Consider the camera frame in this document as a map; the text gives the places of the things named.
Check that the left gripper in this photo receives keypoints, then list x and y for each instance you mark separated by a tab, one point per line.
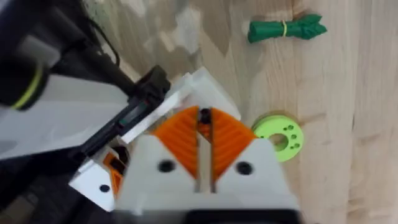
56	118

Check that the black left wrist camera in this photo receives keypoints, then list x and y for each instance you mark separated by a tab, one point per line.
136	105

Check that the green leafy vegetable toy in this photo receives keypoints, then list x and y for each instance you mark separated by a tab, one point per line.
267	29

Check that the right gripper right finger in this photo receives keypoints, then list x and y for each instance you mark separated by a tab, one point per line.
255	183

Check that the green disc with holes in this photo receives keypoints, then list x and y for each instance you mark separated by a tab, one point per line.
270	127

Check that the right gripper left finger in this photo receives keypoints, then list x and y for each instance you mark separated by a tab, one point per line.
149	174

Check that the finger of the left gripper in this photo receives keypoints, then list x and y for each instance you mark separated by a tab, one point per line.
211	93

